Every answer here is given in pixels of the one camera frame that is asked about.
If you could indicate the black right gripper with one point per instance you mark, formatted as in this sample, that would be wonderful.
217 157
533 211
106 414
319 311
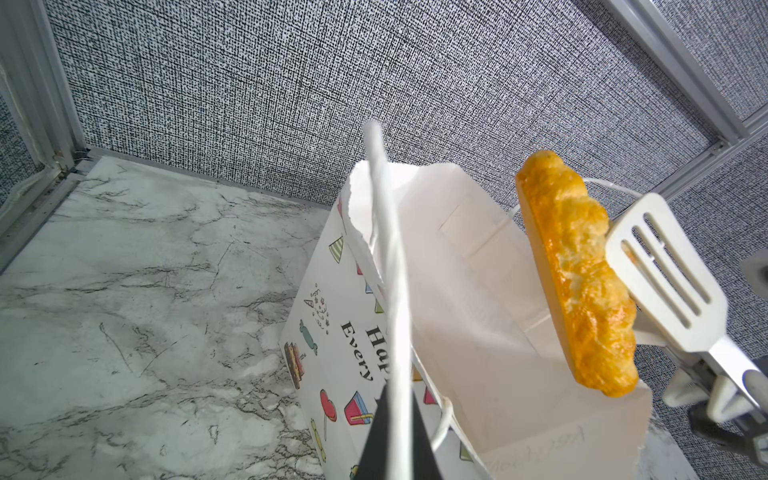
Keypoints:
750 438

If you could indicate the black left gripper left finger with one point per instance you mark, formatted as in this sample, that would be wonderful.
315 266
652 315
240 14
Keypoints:
373 462

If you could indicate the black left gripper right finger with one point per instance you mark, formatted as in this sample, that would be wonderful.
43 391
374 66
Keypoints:
424 463

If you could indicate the white slotted bread tongs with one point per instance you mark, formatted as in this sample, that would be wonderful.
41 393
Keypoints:
651 254

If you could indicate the white paper gift bag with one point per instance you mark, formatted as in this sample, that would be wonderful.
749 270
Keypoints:
422 285

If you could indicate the long braided fake bread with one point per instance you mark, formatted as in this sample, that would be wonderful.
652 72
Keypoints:
591 308

